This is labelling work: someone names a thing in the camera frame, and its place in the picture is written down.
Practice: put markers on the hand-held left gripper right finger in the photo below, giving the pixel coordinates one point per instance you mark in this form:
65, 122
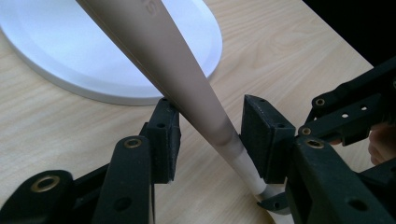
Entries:
267, 146

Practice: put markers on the white round plate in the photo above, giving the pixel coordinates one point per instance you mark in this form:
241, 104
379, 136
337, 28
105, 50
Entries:
62, 46

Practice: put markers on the beige slotted spatula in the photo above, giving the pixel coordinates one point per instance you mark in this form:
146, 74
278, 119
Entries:
162, 62

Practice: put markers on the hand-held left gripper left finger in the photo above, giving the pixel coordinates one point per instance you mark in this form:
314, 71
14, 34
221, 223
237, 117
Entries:
165, 146

